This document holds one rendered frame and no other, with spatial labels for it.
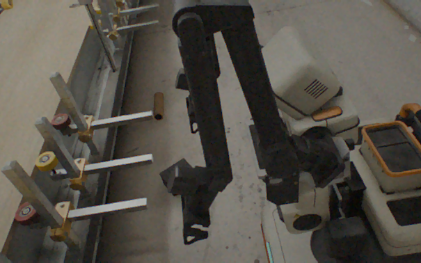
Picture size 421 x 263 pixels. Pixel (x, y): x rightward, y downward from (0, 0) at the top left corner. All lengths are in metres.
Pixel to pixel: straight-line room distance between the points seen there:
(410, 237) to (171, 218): 1.44
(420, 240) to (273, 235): 0.74
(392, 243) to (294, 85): 0.63
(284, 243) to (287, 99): 1.03
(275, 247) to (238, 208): 0.54
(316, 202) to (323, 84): 0.48
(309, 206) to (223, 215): 1.05
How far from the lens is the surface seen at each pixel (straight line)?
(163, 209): 2.32
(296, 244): 1.77
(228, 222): 2.17
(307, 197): 1.18
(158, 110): 2.91
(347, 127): 0.94
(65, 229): 1.36
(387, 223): 1.25
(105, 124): 1.68
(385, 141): 1.34
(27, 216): 1.39
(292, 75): 0.83
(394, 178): 1.25
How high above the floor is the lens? 1.84
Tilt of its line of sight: 43 degrees down
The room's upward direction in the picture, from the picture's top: 11 degrees counter-clockwise
